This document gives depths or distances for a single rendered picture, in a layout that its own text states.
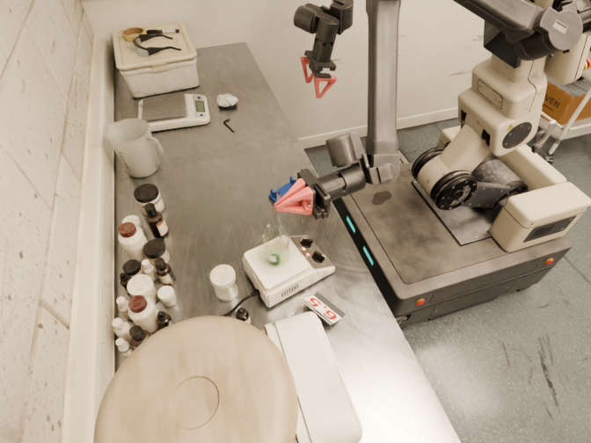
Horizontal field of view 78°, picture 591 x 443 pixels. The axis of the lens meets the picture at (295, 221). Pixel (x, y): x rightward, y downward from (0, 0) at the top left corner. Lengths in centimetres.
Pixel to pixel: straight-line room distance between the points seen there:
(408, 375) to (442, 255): 79
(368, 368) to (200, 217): 62
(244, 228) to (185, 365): 87
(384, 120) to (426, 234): 89
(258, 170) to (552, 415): 146
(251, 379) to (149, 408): 5
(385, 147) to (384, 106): 8
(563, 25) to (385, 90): 38
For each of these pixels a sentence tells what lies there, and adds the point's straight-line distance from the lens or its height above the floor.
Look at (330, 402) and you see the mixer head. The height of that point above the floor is 135.
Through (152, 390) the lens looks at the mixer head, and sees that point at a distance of 21.
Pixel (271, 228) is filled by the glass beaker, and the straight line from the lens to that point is 85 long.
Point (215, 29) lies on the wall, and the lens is 204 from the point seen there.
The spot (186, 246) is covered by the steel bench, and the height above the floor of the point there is 75.
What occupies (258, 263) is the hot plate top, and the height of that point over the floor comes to 84.
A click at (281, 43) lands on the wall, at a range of 214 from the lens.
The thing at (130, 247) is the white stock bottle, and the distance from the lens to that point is 102.
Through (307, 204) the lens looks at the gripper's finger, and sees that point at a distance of 77.
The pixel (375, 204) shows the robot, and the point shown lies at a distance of 169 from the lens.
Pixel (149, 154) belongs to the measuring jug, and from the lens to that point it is 125.
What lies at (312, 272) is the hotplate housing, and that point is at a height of 82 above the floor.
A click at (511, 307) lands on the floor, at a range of 203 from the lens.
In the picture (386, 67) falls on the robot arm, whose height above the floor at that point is 120.
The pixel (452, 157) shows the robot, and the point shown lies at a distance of 149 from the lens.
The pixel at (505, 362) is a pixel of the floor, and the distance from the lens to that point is 188.
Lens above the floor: 156
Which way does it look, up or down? 49 degrees down
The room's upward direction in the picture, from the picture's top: straight up
